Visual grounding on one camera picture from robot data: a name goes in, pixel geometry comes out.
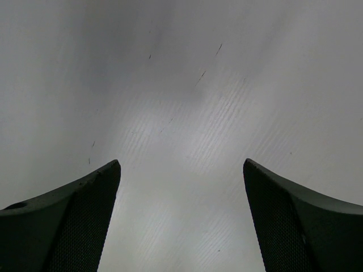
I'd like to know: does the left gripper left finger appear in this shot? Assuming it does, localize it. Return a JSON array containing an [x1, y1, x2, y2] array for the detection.
[[1, 160, 121, 271]]

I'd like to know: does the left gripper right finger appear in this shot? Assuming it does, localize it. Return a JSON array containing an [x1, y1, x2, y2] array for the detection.
[[243, 159, 362, 271]]

